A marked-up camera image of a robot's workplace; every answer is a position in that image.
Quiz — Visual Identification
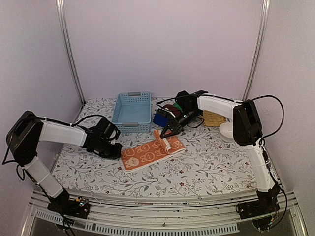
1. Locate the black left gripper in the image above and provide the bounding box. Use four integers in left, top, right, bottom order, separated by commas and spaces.
97, 138, 123, 159

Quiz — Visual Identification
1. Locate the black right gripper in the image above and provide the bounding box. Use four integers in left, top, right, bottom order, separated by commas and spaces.
160, 108, 200, 139

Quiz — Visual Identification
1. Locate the orange bunny pattern towel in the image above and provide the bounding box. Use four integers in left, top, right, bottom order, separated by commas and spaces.
121, 129, 185, 172

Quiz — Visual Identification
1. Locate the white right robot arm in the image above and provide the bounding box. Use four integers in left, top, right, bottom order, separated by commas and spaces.
160, 90, 280, 214

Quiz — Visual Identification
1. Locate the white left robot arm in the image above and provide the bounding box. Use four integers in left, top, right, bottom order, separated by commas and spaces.
6, 111, 122, 213

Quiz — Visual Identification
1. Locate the blue rolled towel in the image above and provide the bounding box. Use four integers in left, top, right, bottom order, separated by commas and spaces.
153, 113, 169, 127

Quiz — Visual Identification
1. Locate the brown rolled towel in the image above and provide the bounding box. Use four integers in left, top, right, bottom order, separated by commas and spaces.
163, 104, 181, 116

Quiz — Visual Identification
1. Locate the green rolled towel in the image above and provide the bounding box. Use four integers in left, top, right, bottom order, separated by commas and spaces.
173, 102, 183, 112

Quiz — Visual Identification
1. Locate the yellow woven bamboo tray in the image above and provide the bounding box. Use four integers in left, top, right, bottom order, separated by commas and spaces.
202, 111, 226, 127

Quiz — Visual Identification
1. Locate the light blue plastic basket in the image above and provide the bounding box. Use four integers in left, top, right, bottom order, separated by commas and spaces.
112, 91, 152, 133

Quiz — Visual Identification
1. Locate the white bowl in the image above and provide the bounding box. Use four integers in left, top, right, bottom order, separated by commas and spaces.
219, 122, 234, 142

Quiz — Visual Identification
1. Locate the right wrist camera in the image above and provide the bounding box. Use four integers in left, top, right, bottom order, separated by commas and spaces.
156, 108, 176, 120

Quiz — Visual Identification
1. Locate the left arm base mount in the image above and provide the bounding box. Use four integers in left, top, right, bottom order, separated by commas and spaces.
47, 190, 91, 219

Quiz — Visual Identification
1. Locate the aluminium front rail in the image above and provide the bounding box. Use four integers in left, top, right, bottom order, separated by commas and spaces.
21, 189, 308, 236

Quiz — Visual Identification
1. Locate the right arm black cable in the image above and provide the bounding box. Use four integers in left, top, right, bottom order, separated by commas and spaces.
157, 95, 288, 212

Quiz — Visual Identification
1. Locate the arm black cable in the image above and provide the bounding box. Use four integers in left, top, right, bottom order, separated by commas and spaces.
1, 115, 109, 177
157, 95, 288, 212

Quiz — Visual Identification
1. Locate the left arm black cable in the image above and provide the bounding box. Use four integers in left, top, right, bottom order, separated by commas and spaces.
1, 115, 109, 177

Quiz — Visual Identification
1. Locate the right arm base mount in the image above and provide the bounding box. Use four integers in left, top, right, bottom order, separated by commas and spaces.
236, 191, 280, 219

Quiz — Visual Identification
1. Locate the left aluminium frame post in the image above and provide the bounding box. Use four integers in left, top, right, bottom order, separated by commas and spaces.
56, 0, 86, 106

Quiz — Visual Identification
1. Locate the aluminium frame post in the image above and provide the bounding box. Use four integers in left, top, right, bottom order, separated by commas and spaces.
56, 0, 86, 106
242, 0, 270, 100

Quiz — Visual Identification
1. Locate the right aluminium frame post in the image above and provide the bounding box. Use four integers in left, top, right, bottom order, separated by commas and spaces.
242, 0, 270, 100

